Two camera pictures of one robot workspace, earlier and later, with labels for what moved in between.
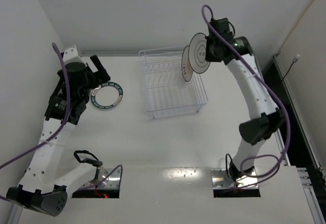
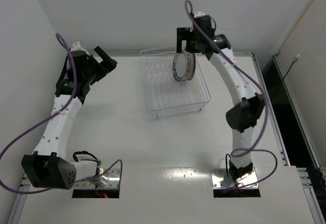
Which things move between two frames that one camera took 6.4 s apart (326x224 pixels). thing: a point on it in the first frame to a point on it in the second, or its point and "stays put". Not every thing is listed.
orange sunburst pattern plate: (187, 70) to (194, 66)
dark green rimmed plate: (108, 95) to (180, 65)
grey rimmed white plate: (197, 53) to (190, 66)
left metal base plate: (111, 183) stays put
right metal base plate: (220, 180) stays put
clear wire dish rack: (167, 93) stays put
